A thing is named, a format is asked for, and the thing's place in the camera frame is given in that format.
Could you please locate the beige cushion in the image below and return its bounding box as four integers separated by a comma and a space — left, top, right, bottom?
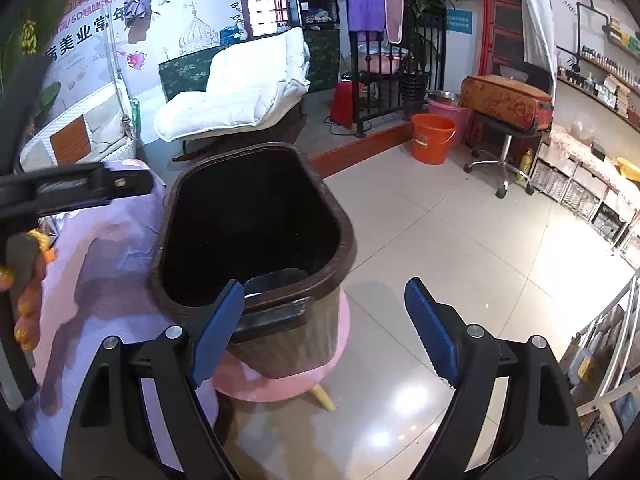
82, 95, 126, 153

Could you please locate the green patterned cabinet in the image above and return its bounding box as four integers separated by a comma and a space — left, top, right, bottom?
158, 27, 342, 103

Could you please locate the yellow bottle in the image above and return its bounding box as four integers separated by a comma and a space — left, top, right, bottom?
517, 147, 535, 183

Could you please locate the pink bucket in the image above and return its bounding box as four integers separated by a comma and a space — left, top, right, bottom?
426, 97, 473, 148

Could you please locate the wall poster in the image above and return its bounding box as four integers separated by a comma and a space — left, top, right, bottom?
42, 0, 241, 126

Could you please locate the pink basin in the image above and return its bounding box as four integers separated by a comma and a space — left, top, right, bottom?
356, 44, 408, 75

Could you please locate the blue wall sign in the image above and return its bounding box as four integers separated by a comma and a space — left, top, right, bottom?
446, 8, 478, 36

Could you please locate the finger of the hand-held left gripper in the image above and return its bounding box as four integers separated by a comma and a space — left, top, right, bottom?
0, 161, 156, 223

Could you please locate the purple towel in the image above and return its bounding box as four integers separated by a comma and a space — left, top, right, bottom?
344, 0, 387, 33

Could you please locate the orange square cushion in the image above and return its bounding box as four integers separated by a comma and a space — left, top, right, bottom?
50, 115, 93, 166

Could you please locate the brown wicker trash bin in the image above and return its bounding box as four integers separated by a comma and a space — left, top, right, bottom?
150, 142, 358, 380

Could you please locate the pink round stool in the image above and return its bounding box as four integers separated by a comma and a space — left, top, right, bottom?
212, 290, 351, 413

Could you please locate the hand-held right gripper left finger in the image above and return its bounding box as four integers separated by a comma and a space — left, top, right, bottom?
60, 279, 246, 480

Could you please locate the chrome rolling stool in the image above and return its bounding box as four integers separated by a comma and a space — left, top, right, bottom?
462, 112, 543, 198

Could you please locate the white hanging banner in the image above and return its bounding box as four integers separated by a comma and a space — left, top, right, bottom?
515, 0, 558, 86

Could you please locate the pink towel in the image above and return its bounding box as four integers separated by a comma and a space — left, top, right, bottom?
382, 0, 405, 46

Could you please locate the black framed display case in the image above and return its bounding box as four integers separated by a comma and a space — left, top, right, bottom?
296, 0, 341, 28

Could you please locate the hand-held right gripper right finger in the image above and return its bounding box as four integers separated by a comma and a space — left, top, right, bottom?
404, 277, 591, 480

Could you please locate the patterned brown suitcase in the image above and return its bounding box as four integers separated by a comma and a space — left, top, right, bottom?
459, 75, 555, 133

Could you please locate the orange bucket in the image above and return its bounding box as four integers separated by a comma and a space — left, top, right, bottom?
411, 113, 457, 165

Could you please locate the red door frame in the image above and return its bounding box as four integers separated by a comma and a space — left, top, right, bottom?
477, 0, 526, 78

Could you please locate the wooden wall shelf with bottles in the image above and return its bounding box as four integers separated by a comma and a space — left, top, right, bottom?
555, 0, 640, 126

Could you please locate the purple floral blanket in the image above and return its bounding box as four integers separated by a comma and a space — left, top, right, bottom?
20, 159, 221, 461

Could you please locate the white cushioned rocking chair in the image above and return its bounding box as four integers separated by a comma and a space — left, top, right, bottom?
152, 26, 313, 163

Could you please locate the white metal rack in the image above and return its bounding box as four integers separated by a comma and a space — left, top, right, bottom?
560, 265, 640, 456

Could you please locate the person's left hand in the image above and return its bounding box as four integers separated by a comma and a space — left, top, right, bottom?
0, 229, 56, 353

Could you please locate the black iron rack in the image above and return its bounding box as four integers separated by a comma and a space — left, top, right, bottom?
342, 0, 448, 138

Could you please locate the low shelf with pink cover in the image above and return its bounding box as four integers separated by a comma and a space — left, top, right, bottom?
530, 125, 640, 251

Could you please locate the white wicker swing sofa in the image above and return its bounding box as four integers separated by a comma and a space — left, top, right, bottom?
19, 80, 138, 171

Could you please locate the red bag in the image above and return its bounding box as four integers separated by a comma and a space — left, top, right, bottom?
330, 80, 357, 128

